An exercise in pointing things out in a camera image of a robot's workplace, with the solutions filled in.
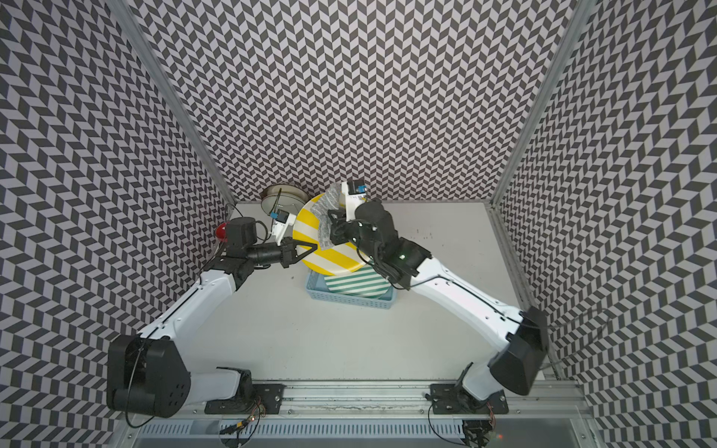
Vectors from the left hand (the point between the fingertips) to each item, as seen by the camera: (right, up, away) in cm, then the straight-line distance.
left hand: (314, 249), depth 77 cm
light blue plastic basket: (-3, -15, +16) cm, 22 cm away
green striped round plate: (+14, -11, +8) cm, 19 cm away
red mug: (-38, +4, +22) cm, 44 cm away
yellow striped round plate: (+5, -3, +5) cm, 8 cm away
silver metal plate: (-16, +17, +26) cm, 35 cm away
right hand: (+6, +9, -9) cm, 14 cm away
